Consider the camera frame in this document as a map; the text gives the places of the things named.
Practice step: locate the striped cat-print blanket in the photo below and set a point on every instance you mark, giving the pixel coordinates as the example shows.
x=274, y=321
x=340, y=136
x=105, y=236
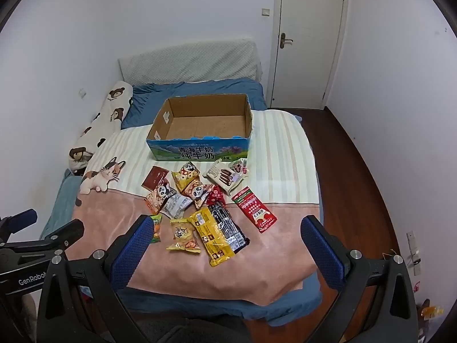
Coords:
x=278, y=171

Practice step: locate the small red snack packet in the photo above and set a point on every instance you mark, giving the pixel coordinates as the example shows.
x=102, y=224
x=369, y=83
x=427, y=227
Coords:
x=216, y=195

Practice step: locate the yellow biscuit packet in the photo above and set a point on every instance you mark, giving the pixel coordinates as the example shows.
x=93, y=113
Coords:
x=184, y=235

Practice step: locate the white chocolate stick box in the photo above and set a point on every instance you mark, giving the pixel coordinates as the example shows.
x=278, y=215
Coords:
x=223, y=178

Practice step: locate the yellow panda snack packet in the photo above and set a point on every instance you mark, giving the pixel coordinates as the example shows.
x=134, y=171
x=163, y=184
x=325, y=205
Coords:
x=185, y=174

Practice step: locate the black snack packet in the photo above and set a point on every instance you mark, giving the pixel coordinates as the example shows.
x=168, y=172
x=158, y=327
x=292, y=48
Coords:
x=228, y=228

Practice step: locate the brown snack packet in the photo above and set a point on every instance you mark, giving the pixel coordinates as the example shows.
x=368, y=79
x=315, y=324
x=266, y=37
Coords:
x=155, y=178

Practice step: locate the long yellow snack packet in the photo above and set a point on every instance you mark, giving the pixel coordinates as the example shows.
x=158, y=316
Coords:
x=212, y=239

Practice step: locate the small white snack packet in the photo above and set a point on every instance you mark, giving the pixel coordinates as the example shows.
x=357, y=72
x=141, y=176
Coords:
x=238, y=166

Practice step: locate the white door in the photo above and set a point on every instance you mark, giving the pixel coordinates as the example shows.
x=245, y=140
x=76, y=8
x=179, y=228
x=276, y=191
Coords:
x=307, y=43

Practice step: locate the pink panda snack packet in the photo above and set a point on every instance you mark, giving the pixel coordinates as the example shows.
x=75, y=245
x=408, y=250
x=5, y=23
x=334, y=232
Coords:
x=157, y=196

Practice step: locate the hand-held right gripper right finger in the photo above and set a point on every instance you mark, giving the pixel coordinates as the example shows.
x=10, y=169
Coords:
x=321, y=253

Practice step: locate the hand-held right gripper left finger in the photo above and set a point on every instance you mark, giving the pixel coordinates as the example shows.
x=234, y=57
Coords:
x=134, y=253

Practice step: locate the grey snack packet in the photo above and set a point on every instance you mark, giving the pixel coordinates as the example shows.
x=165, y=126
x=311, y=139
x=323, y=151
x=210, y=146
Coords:
x=175, y=205

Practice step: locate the small green snack packet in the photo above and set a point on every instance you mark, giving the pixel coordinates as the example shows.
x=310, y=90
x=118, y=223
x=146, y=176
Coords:
x=156, y=228

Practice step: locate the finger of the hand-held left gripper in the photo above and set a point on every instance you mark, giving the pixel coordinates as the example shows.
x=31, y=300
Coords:
x=25, y=218
x=66, y=231

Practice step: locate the orange panda snack packet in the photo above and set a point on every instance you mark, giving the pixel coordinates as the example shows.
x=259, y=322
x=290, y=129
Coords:
x=198, y=192

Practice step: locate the grey-white cushion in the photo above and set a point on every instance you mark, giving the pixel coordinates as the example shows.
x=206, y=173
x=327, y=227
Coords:
x=189, y=60

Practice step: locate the printed cardboard box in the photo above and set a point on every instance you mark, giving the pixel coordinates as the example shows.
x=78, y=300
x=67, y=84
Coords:
x=200, y=152

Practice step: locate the teal cloth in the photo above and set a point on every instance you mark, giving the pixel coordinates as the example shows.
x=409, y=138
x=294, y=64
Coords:
x=60, y=200

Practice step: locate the bear-print pillow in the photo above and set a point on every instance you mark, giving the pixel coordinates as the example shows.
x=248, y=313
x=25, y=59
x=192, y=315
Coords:
x=107, y=114

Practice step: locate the long red snack packet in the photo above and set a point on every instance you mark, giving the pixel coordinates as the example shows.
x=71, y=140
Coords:
x=254, y=210

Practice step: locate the white wall strip socket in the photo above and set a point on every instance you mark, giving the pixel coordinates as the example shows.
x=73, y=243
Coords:
x=413, y=250

